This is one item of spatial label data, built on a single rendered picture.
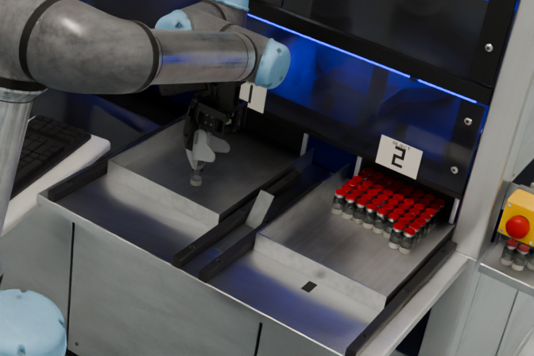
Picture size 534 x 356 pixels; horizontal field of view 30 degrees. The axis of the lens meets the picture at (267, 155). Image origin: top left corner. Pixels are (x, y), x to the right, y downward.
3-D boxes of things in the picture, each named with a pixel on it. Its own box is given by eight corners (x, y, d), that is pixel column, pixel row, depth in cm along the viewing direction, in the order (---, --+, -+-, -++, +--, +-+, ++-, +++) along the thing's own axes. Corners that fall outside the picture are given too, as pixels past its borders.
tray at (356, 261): (345, 177, 203) (348, 163, 201) (461, 229, 192) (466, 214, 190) (253, 249, 177) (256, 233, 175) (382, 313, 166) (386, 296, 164)
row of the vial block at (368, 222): (334, 207, 192) (338, 187, 190) (417, 245, 185) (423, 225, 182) (328, 211, 190) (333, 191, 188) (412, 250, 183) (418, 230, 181)
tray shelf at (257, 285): (191, 117, 220) (191, 109, 219) (482, 248, 191) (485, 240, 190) (35, 202, 183) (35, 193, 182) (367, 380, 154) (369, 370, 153)
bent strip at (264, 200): (257, 215, 186) (261, 189, 183) (270, 222, 185) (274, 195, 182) (212, 247, 175) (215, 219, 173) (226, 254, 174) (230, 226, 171)
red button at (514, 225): (508, 226, 177) (514, 207, 175) (529, 235, 176) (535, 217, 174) (501, 235, 174) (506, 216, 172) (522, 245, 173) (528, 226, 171)
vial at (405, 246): (401, 245, 184) (407, 225, 182) (412, 250, 183) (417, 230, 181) (396, 251, 182) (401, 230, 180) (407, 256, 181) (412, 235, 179)
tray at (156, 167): (210, 117, 217) (211, 103, 215) (311, 162, 206) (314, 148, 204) (106, 175, 191) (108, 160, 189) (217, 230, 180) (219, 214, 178)
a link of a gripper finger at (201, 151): (206, 183, 182) (214, 138, 178) (180, 171, 184) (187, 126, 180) (215, 178, 184) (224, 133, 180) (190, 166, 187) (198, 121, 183)
